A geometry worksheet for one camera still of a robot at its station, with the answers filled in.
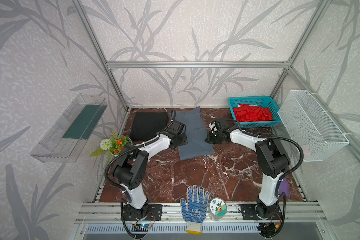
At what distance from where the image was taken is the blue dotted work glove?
0.71 meters

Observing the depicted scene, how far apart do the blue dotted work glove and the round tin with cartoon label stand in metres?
0.06

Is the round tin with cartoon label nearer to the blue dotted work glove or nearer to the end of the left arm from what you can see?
the blue dotted work glove

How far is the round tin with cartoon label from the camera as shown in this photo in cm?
68
